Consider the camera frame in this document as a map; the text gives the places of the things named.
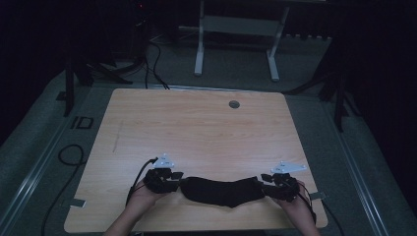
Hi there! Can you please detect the black floor cable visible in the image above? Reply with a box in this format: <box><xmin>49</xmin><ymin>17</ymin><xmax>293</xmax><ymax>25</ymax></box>
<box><xmin>40</xmin><ymin>144</ymin><xmax>88</xmax><ymax>236</ymax></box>

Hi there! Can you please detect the black floor cables bundle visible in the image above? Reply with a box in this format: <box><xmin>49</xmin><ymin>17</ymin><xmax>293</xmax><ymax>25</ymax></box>
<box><xmin>143</xmin><ymin>40</ymin><xmax>171</xmax><ymax>90</ymax></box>

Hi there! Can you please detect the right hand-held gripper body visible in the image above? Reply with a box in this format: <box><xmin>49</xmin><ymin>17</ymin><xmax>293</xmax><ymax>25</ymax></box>
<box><xmin>263</xmin><ymin>160</ymin><xmax>308</xmax><ymax>203</ymax></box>

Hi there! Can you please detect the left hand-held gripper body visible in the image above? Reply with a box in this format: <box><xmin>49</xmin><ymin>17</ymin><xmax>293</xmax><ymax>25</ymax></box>
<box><xmin>143</xmin><ymin>152</ymin><xmax>181</xmax><ymax>195</ymax></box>

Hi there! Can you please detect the grey metal floor rail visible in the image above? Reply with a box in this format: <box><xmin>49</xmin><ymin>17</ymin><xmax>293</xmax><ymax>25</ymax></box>
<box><xmin>0</xmin><ymin>86</ymin><xmax>99</xmax><ymax>230</ymax></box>
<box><xmin>323</xmin><ymin>97</ymin><xmax>391</xmax><ymax>236</ymax></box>

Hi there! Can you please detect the black cloth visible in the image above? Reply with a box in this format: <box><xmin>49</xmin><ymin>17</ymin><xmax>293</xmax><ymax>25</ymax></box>
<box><xmin>179</xmin><ymin>175</ymin><xmax>268</xmax><ymax>208</ymax></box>

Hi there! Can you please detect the person's left hand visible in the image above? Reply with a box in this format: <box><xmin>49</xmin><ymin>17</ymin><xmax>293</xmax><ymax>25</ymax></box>
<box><xmin>125</xmin><ymin>186</ymin><xmax>168</xmax><ymax>214</ymax></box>

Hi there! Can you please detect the white metal table frame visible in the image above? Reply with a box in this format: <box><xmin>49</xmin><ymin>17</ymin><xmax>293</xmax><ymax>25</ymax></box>
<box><xmin>193</xmin><ymin>0</ymin><xmax>291</xmax><ymax>83</ymax></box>

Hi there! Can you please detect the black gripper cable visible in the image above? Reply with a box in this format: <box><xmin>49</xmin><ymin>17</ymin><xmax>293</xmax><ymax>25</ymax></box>
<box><xmin>125</xmin><ymin>157</ymin><xmax>159</xmax><ymax>207</ymax></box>
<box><xmin>296</xmin><ymin>180</ymin><xmax>346</xmax><ymax>236</ymax></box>

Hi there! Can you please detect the person's right hand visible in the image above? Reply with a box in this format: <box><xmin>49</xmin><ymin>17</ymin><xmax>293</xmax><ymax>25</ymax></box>
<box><xmin>272</xmin><ymin>193</ymin><xmax>316</xmax><ymax>226</ymax></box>

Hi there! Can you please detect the black metal stand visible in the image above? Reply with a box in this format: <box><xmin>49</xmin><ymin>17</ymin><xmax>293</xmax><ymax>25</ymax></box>
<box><xmin>284</xmin><ymin>32</ymin><xmax>363</xmax><ymax>133</ymax></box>
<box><xmin>62</xmin><ymin>19</ymin><xmax>134</xmax><ymax>118</ymax></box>

